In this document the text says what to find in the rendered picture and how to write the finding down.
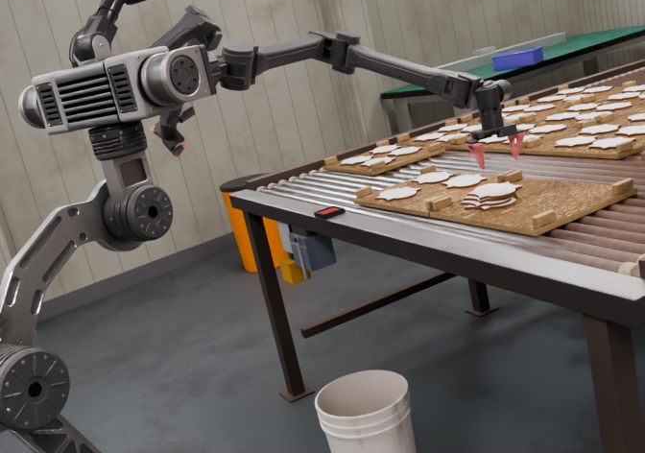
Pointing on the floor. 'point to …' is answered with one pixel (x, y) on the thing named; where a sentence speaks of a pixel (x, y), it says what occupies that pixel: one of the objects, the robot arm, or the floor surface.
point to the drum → (246, 226)
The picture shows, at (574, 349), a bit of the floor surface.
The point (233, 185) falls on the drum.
